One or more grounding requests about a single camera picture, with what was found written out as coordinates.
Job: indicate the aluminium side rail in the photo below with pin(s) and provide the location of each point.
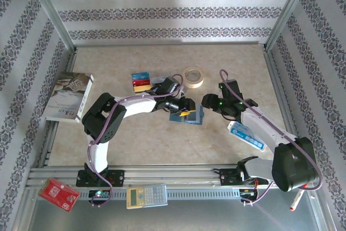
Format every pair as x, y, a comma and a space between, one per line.
276, 79
50, 144

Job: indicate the grey metal shelf sheet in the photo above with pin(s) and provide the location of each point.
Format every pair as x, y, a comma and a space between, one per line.
202, 217

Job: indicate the red cardboard box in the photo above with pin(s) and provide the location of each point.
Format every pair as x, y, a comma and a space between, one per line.
58, 194

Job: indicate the blue credit card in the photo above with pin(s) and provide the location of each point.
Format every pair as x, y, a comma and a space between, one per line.
140, 76

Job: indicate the small control circuit board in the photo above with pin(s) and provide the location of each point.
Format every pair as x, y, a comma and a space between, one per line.
247, 193
100, 194

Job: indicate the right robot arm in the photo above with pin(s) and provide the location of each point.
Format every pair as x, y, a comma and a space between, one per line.
292, 166

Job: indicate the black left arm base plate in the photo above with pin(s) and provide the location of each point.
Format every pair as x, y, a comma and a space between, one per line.
116, 178

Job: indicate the red white marker pen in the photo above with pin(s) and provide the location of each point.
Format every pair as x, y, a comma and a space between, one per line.
296, 201

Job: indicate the aluminium frame post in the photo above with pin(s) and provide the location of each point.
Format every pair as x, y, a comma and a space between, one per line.
288, 9
50, 9

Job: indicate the aluminium rear rail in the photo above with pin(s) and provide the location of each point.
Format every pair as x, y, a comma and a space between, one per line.
170, 43

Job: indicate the blue leather card holder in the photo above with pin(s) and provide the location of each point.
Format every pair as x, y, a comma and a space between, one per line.
196, 117

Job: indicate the beige grey calculator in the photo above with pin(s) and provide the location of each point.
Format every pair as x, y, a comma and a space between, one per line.
147, 195

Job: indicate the gold credit card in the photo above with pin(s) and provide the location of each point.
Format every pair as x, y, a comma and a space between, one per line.
142, 88

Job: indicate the red credit card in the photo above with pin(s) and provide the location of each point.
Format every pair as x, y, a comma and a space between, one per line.
140, 82

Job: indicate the white paperback book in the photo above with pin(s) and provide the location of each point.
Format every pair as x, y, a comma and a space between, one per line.
67, 95

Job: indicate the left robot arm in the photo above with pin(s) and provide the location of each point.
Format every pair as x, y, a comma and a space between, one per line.
104, 117

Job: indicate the long aluminium mounting rail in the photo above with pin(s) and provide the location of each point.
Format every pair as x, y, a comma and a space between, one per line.
175, 172

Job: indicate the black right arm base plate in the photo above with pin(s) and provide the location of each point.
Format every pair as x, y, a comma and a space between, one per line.
228, 178

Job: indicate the beige masking tape roll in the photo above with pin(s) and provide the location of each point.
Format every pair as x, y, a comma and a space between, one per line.
198, 78

